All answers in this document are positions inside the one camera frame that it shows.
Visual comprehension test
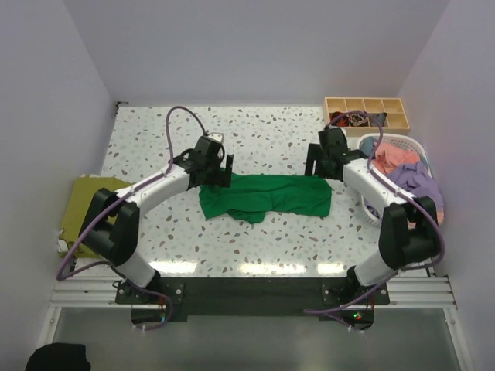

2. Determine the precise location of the pink t-shirt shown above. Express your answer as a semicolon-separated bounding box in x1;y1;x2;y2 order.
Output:
372;143;421;174

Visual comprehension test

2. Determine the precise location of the brown patterned rolled sock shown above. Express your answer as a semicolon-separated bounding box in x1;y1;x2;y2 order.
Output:
347;111;370;128

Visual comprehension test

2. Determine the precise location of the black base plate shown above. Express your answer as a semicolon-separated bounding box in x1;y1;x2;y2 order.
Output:
113;277;391;329

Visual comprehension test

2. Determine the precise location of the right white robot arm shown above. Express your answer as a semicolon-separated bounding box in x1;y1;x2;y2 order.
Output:
305;128;445;304

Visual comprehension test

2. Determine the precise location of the green t-shirt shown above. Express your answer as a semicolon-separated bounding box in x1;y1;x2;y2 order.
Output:
199;174;333;224

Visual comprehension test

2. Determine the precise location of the blue grey garment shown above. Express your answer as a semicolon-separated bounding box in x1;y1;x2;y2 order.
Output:
359;137;377;157

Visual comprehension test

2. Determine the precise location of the orange black rolled sock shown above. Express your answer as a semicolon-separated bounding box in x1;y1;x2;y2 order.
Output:
329;111;350;128

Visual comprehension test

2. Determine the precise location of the white laundry basket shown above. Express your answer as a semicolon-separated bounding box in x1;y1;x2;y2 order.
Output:
355;133;432;227

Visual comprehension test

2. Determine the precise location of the dark grey rolled sock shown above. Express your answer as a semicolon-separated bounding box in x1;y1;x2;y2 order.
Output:
369;112;387;128

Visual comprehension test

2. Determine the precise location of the olive folded t-shirt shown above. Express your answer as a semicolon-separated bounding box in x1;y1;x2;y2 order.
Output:
57;175;130;257

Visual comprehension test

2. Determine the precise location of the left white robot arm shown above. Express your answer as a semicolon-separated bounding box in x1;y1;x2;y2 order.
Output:
79;133;234;303

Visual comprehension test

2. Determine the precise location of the wooden compartment tray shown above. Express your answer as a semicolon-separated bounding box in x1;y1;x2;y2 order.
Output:
323;97;410;137

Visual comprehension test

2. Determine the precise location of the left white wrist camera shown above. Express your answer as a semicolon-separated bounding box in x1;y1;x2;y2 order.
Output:
207;132;224;144

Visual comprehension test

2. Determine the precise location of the aluminium rail frame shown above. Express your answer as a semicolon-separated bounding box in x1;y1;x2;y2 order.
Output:
36;276;476;370

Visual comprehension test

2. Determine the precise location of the purple t-shirt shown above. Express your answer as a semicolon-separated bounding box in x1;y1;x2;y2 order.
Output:
372;161;445;225

